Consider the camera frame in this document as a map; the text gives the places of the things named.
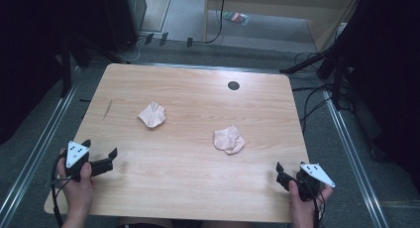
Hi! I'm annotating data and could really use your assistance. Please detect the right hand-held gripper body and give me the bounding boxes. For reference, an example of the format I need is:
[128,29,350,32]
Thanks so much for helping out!
[275,163,337,203]

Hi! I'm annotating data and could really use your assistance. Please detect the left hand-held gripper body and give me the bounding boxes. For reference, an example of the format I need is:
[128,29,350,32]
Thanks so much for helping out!
[64,140,115,182]

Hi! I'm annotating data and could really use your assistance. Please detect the light pink sock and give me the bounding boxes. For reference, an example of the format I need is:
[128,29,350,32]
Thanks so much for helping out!
[213,124,247,156]
[137,101,166,129]

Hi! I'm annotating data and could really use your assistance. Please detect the person's right hand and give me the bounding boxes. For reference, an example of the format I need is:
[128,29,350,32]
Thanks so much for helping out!
[288,179,334,220]

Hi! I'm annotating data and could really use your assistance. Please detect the person's left hand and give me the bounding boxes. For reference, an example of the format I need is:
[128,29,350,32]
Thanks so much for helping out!
[55,148,95,216]

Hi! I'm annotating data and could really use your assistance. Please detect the black metal stand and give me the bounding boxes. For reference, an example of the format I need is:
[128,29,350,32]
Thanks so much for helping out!
[278,21,356,112]
[58,36,117,98]

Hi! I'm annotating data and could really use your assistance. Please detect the black cabinet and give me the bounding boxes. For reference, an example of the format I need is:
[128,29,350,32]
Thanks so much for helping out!
[100,0,149,54]

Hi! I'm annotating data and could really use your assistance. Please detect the colourful packet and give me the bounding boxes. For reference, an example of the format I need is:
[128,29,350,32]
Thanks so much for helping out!
[222,11,251,27]

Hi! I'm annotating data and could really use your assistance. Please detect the right hand-held gripper cable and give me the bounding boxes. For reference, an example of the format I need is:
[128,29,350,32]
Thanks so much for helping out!
[304,177,327,228]

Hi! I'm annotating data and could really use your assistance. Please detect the hand-held gripper cable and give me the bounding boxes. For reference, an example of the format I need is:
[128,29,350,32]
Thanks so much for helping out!
[50,151,73,228]
[304,177,327,228]

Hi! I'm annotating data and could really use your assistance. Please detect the metal floor rail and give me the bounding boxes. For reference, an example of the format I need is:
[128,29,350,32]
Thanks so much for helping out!
[321,88,390,228]
[0,67,83,227]

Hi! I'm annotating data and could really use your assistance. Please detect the left hand-held gripper cable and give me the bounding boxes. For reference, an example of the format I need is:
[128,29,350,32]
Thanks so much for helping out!
[50,151,73,228]

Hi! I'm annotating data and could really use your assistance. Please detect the black floor cables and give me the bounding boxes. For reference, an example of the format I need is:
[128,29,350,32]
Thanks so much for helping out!
[291,51,355,135]

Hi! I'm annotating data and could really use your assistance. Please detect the black hanging cable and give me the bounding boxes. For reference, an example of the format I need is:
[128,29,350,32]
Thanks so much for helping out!
[192,0,228,46]

